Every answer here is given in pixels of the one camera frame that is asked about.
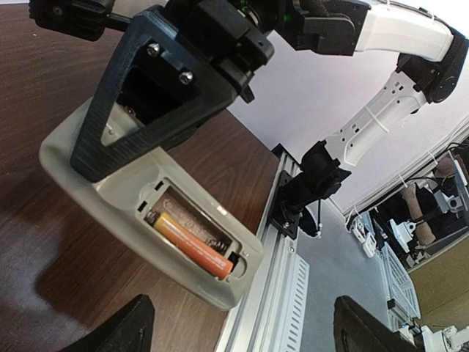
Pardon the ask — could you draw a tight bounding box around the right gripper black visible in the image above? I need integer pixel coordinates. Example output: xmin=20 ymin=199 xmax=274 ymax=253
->
xmin=163 ymin=1 xmax=275 ymax=103

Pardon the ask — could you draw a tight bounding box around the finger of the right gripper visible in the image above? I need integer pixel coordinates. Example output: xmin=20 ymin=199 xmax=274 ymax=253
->
xmin=70 ymin=5 xmax=237 ymax=182

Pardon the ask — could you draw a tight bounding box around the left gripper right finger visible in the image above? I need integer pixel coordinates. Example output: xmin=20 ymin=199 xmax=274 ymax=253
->
xmin=333 ymin=296 xmax=421 ymax=352

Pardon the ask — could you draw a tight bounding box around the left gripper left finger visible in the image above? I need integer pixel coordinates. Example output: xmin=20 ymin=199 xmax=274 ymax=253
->
xmin=62 ymin=294 xmax=155 ymax=352

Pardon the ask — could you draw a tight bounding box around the orange AA battery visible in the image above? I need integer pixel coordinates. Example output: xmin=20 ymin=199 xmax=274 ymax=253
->
xmin=153 ymin=213 xmax=233 ymax=279

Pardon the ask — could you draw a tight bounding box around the white remote control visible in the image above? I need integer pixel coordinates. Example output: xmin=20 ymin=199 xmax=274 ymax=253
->
xmin=39 ymin=103 xmax=263 ymax=311

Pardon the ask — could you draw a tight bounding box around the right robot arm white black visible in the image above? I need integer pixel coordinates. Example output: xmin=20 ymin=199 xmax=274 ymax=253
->
xmin=70 ymin=1 xmax=468 ymax=236

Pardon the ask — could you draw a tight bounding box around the aluminium front rail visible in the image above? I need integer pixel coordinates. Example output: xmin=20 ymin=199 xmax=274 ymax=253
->
xmin=215 ymin=144 xmax=309 ymax=351

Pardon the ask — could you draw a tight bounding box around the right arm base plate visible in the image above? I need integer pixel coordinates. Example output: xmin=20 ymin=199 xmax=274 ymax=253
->
xmin=268 ymin=170 xmax=303 ymax=240

